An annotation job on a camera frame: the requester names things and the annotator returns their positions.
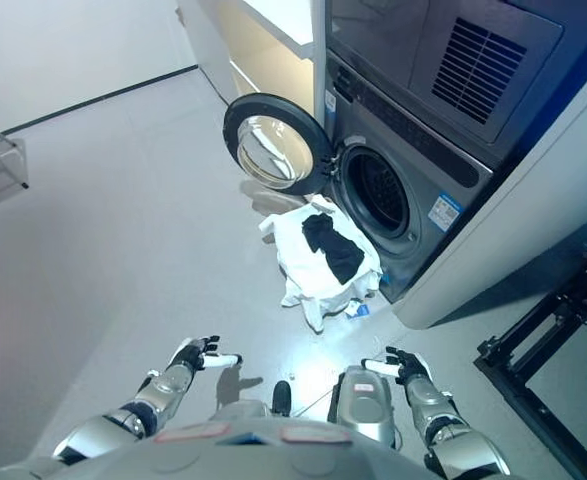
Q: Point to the grey folding chair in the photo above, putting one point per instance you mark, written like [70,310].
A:
[3,150]

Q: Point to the silver left robot leg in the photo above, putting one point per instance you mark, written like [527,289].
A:
[281,397]

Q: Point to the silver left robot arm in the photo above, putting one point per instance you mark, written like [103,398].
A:
[168,387]

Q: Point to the silver robot leg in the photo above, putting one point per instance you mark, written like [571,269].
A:
[365,400]
[281,397]

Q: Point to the black garment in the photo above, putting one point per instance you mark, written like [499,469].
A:
[335,250]

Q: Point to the blue white energy label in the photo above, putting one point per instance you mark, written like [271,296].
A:
[445,210]

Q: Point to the white cloth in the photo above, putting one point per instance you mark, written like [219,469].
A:
[305,267]

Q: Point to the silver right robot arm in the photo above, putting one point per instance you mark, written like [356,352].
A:
[428,405]

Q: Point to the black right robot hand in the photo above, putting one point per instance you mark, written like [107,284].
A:
[413,367]

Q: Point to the brown wicker laundry basket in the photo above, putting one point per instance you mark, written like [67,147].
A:
[320,201]

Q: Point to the round washing machine door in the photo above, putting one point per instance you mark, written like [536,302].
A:
[273,145]

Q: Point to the grey robot torso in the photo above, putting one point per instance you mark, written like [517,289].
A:
[223,452]

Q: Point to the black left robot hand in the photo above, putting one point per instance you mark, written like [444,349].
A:
[193,352]

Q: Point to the small blue tag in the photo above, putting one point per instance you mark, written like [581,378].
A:
[359,310]

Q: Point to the silver right robot leg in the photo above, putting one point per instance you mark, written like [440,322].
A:
[365,400]

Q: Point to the white shelf unit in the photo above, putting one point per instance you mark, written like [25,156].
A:
[273,35]

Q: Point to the grey dryer with vent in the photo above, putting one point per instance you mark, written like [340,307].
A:
[398,60]

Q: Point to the blue and black metal frame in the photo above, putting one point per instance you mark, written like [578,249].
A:
[553,320]

